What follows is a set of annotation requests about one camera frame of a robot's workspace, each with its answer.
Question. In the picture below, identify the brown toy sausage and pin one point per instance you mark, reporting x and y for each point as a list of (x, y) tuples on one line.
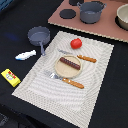
[(70, 63)]

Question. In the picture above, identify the white toy fish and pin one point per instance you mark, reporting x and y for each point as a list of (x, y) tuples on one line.
[(25, 55)]

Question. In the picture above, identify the grey pot with handles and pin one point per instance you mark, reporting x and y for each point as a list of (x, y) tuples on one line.
[(90, 12)]

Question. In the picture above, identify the beige woven placemat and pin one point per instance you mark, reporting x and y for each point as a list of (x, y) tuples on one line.
[(60, 99)]

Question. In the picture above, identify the wooden handled fork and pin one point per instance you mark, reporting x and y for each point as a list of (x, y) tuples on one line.
[(66, 80)]

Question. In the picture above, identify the cream bowl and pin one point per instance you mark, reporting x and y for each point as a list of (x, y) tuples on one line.
[(122, 14)]

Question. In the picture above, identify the red toy tomato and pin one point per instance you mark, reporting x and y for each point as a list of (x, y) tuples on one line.
[(76, 43)]

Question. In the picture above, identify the black round burner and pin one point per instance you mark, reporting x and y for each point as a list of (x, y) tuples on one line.
[(67, 13)]

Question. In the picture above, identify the small grey saucepan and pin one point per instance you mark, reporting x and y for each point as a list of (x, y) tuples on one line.
[(39, 36)]

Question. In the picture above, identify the wooden handled knife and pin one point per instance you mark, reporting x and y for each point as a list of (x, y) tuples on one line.
[(79, 56)]

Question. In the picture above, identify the round wooden plate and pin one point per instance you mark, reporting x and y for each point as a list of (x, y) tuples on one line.
[(64, 70)]

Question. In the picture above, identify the yellow butter box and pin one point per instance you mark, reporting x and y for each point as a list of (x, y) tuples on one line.
[(10, 77)]

